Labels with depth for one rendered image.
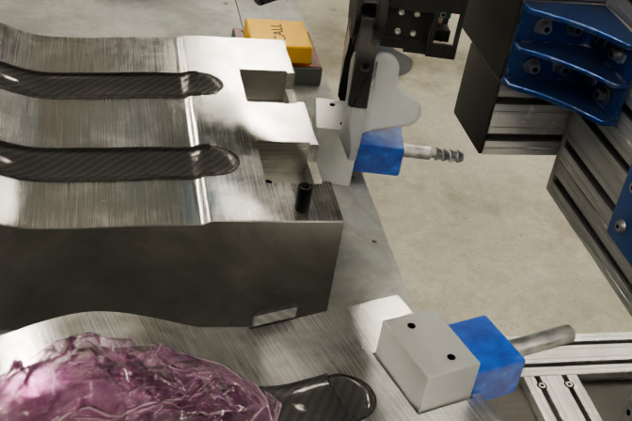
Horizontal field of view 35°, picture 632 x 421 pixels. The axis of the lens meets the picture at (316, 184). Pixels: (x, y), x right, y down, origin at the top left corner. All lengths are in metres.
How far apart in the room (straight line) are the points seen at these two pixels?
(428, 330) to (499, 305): 1.49
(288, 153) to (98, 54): 0.19
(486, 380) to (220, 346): 0.16
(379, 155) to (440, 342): 0.28
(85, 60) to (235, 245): 0.24
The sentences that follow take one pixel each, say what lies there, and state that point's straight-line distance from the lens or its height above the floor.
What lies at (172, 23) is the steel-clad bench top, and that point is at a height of 0.80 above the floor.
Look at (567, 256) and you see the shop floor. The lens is 2.28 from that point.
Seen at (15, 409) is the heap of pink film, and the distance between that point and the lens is 0.48.
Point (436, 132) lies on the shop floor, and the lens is 2.61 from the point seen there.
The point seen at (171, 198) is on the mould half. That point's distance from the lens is 0.65.
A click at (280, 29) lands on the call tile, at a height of 0.84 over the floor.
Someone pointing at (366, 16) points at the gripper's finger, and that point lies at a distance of 0.75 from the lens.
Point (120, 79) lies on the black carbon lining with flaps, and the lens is 0.79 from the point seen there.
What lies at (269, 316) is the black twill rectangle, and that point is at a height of 0.86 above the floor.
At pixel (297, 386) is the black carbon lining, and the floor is 0.85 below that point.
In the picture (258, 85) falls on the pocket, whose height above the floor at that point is 0.88.
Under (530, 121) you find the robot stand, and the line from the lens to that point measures 1.09.
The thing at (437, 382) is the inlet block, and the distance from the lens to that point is 0.57.
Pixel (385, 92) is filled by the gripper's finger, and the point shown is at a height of 0.90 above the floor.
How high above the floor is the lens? 1.26
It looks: 33 degrees down
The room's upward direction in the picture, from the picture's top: 10 degrees clockwise
